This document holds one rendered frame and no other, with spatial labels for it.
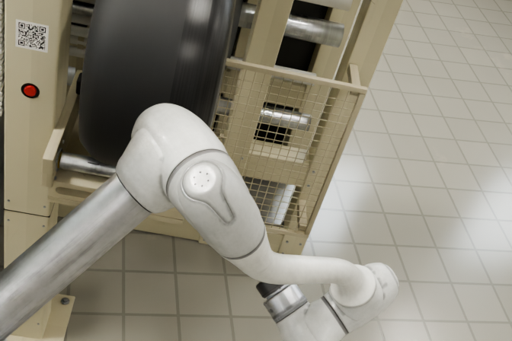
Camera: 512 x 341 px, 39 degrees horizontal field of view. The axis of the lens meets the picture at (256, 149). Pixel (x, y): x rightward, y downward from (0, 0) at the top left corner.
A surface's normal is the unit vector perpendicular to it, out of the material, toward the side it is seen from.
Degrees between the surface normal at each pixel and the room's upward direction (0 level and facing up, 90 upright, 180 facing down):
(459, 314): 0
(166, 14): 38
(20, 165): 90
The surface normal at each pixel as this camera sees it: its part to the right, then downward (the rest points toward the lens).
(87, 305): 0.22, -0.74
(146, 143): -0.52, -0.43
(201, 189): -0.23, -0.53
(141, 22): 0.15, -0.09
